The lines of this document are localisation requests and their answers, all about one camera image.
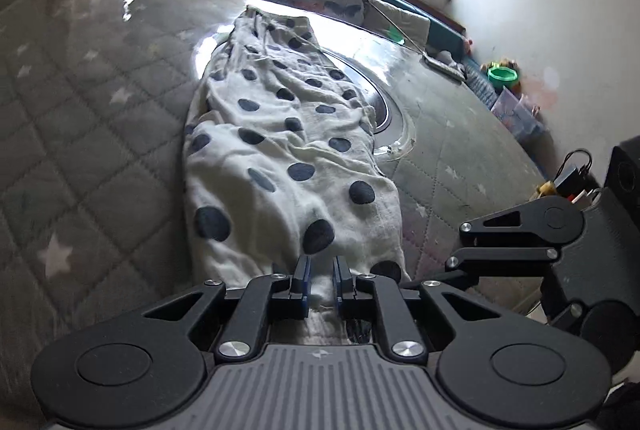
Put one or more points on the white polka dot garment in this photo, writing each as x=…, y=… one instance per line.
x=278, y=164

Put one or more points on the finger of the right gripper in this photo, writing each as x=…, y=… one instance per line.
x=550, y=221
x=502, y=258

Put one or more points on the clear plastic storage box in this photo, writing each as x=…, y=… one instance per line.
x=518, y=118

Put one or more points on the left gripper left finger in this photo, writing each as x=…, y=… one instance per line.
x=266, y=299

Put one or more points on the green plastic bowl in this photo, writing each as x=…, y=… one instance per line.
x=501, y=76

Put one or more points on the grey star quilted mat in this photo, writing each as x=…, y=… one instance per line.
x=94, y=95

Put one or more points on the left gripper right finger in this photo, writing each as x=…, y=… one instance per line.
x=374, y=310

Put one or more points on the round black induction cooktop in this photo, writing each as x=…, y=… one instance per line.
x=365, y=95

